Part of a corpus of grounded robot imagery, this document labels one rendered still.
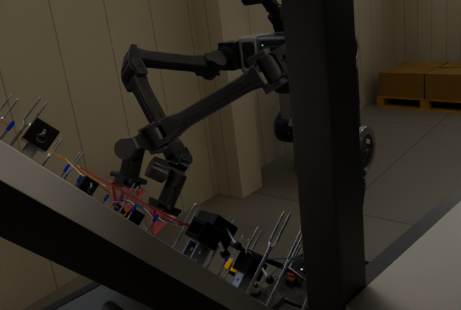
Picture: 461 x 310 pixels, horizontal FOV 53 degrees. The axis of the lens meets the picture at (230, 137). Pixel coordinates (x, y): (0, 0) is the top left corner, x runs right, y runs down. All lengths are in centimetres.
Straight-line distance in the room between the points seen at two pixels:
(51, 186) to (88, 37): 302
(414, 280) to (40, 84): 285
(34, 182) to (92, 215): 4
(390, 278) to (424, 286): 3
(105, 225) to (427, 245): 28
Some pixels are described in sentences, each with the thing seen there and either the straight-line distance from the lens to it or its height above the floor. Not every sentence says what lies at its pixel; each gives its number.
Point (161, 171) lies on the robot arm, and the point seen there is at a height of 120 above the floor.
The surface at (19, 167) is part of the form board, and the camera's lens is 28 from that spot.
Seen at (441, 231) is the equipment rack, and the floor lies 146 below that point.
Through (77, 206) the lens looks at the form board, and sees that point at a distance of 30.
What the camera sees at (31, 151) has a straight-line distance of 82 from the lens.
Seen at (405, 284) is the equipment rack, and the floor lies 146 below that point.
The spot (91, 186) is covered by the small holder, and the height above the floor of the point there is 135.
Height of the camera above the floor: 169
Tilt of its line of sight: 17 degrees down
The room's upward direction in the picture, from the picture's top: 7 degrees counter-clockwise
